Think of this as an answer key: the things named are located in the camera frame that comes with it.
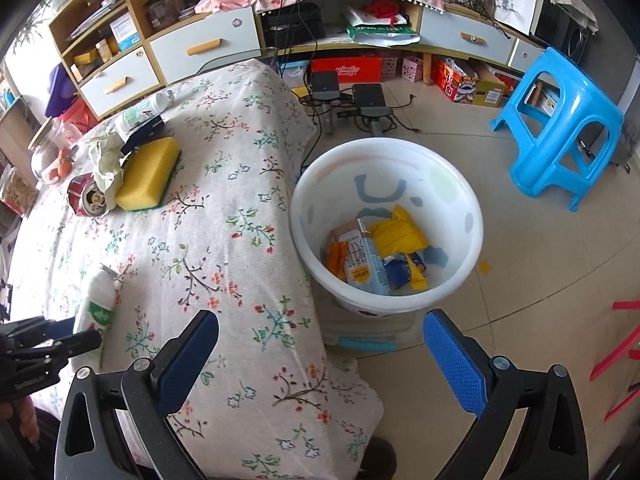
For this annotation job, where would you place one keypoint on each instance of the red drink can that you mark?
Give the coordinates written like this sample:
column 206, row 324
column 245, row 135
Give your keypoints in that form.
column 80, row 190

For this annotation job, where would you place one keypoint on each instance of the white paper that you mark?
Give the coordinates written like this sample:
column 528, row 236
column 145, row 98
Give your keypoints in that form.
column 107, row 160

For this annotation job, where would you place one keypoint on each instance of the purple bag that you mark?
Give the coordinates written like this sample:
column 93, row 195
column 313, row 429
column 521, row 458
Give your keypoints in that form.
column 62, row 85

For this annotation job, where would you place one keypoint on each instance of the small white green-label bottle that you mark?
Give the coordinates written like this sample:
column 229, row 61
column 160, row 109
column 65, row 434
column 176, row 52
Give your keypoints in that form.
column 100, row 300

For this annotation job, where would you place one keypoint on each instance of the orange packet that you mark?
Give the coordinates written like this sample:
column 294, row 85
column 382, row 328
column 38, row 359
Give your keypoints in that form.
column 335, row 260

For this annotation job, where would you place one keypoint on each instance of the yellow sponge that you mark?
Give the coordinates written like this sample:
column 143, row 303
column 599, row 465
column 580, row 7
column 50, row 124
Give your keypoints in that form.
column 145, row 175

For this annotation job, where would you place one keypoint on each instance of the pink plastic basket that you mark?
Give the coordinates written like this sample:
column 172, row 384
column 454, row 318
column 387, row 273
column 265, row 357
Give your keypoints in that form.
column 392, row 66
column 412, row 67

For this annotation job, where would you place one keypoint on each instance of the white box with drawing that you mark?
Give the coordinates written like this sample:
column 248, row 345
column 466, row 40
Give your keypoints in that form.
column 515, row 2

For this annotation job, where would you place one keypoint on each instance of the black case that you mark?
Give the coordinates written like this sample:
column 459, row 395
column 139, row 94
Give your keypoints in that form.
column 295, row 22

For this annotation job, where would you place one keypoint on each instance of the red plastic rack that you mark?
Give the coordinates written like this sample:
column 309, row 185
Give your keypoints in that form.
column 620, row 355

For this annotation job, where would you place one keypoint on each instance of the glass jar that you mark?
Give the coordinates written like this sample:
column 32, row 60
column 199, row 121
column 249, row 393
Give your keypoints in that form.
column 50, row 155

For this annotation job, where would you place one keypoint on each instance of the person's left hand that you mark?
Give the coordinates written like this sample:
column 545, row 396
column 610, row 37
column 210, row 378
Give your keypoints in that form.
column 27, row 420

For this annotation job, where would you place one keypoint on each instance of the yellow plastic wrapper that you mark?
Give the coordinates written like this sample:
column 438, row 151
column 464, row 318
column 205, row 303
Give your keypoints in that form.
column 400, row 232

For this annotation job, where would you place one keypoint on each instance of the translucent plastic storage box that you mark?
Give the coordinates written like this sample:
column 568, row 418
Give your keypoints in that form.
column 367, row 345

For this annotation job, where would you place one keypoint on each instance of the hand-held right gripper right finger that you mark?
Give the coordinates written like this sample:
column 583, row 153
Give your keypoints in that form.
column 455, row 360

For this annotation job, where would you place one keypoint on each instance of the blue plastic stool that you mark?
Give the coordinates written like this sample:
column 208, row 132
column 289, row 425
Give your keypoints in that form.
column 555, row 67

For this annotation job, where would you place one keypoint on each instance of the blue and white box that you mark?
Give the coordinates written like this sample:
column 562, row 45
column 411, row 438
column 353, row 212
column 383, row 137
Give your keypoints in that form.
column 121, row 30

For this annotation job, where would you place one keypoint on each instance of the red printed carton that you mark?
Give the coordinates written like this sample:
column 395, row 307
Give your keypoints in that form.
column 452, row 80

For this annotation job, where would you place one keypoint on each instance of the brown cardboard box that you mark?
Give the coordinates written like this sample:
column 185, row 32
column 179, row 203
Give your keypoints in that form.
column 489, row 89

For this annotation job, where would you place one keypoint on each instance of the red shoe box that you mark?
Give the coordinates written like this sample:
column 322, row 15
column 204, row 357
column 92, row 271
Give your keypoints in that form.
column 347, row 67

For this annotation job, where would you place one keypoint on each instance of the large white green-print bottle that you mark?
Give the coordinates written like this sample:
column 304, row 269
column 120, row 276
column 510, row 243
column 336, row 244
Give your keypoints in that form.
column 140, row 115

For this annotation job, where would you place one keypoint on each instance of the small white cabinet drawer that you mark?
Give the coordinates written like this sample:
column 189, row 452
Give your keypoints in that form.
column 527, row 57

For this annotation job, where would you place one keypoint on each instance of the black speaker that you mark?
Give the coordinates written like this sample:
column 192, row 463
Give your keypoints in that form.
column 560, row 27

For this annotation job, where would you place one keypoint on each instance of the red cloth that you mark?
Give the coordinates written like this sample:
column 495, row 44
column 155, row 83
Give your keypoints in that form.
column 382, row 10

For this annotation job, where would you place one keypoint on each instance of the dark blue box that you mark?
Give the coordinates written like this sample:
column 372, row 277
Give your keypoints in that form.
column 145, row 133

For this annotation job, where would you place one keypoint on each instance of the white and green bag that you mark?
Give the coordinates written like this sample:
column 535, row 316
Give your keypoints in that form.
column 380, row 34

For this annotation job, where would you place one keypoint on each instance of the white plastic bin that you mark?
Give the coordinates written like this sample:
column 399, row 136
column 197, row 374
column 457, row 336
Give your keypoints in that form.
column 320, row 195

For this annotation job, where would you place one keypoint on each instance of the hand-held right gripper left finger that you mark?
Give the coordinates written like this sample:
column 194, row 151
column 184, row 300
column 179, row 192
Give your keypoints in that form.
column 187, row 360

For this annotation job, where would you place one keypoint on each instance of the floral tablecloth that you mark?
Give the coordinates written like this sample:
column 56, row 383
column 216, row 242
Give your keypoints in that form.
column 225, row 185

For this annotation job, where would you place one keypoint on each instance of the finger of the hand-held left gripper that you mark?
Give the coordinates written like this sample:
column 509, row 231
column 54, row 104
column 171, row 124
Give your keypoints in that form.
column 80, row 342
column 47, row 327

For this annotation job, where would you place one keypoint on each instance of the pale blue carton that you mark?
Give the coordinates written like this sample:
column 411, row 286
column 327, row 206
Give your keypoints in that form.
column 367, row 260

